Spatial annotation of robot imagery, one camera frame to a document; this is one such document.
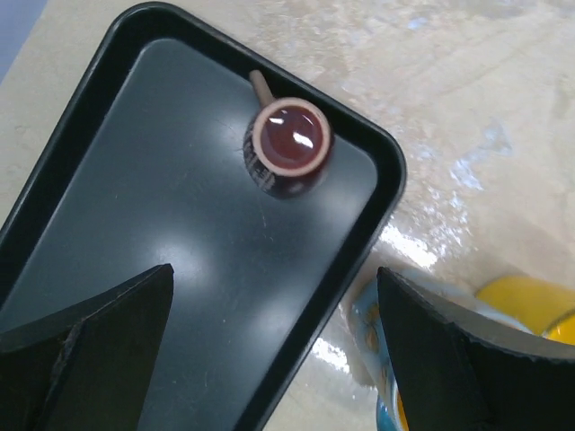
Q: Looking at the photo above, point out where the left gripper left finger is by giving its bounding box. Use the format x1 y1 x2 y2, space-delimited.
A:
1 264 173 430

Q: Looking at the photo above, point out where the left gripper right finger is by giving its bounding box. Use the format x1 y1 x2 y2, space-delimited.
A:
377 267 574 430

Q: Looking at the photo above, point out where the yellow mug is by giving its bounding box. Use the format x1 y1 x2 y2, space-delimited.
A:
475 276 574 345

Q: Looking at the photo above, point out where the dark maroon mug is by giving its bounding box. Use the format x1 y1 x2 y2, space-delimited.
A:
243 70 334 198

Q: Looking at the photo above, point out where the teal rimmed mug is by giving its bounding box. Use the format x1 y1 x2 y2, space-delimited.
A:
349 278 409 430

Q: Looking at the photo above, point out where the black plastic tray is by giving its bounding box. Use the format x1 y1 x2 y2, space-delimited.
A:
1 2 406 430

